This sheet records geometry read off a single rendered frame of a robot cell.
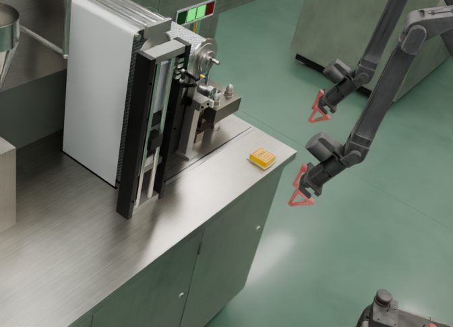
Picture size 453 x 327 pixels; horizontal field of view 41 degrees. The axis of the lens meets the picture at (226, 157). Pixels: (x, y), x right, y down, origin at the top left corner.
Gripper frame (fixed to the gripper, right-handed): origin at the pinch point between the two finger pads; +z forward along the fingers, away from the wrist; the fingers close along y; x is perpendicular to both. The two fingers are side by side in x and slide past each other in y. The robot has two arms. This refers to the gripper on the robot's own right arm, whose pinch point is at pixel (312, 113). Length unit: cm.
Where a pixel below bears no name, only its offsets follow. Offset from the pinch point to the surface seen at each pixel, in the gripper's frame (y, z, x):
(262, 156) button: 18.3, 16.9, -5.0
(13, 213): 84, 44, -58
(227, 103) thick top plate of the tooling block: 7.8, 16.6, -25.8
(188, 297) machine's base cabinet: 50, 62, 9
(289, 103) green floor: -191, 96, 44
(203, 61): 27, 0, -45
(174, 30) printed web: 20, 3, -58
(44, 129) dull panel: 42, 51, -68
